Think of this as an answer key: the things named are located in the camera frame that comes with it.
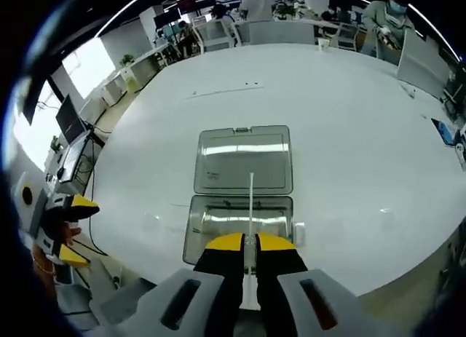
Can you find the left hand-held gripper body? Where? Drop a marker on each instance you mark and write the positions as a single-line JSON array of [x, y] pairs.
[[27, 213]]

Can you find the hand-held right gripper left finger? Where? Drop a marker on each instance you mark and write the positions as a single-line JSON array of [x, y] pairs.
[[218, 278]]

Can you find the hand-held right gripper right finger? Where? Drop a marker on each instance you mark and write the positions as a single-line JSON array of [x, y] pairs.
[[276, 286]]

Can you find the white plastic divider strip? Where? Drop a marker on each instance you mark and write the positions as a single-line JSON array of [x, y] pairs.
[[250, 297]]

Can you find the clear plastic divider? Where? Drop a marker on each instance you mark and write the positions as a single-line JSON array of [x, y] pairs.
[[299, 237]]

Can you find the clear plastic guide fixture box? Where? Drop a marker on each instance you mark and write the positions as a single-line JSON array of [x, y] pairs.
[[240, 162]]

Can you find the person's left hand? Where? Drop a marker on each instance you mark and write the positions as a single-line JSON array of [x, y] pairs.
[[67, 231]]

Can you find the black laptop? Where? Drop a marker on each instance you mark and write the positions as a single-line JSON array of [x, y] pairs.
[[73, 126]]

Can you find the light green bin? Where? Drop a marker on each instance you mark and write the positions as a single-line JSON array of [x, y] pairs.
[[132, 84]]

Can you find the potted green plant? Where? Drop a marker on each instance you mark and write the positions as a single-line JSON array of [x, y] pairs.
[[127, 59], [287, 10]]

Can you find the tablet with blue picture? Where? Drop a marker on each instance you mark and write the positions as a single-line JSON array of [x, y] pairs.
[[444, 131]]

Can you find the white cup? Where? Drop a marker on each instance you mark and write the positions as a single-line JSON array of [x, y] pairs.
[[323, 45]]

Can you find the white partition panel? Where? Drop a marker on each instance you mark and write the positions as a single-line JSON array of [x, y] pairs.
[[422, 67]]

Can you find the wall screen with red picture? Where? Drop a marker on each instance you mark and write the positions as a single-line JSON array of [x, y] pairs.
[[196, 1]]

